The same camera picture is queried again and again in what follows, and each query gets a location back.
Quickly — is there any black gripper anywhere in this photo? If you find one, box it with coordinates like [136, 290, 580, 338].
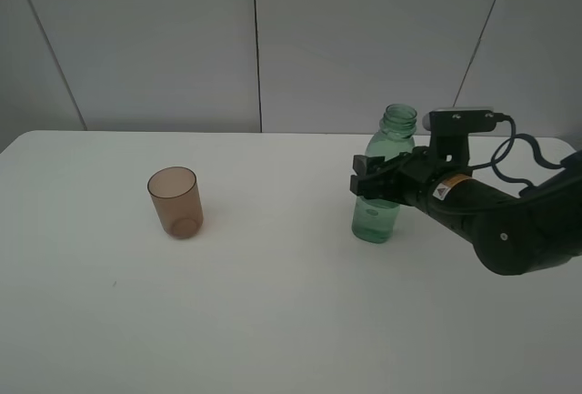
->
[349, 146, 455, 212]

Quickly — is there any green transparent plastic bottle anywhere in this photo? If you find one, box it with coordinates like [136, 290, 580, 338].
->
[351, 104, 417, 244]

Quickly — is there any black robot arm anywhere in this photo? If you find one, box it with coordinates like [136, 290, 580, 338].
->
[350, 146, 581, 276]

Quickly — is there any translucent pink plastic cup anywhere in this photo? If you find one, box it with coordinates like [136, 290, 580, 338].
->
[146, 167, 204, 239]

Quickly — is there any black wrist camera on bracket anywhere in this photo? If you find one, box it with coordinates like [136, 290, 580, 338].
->
[422, 107, 497, 167]

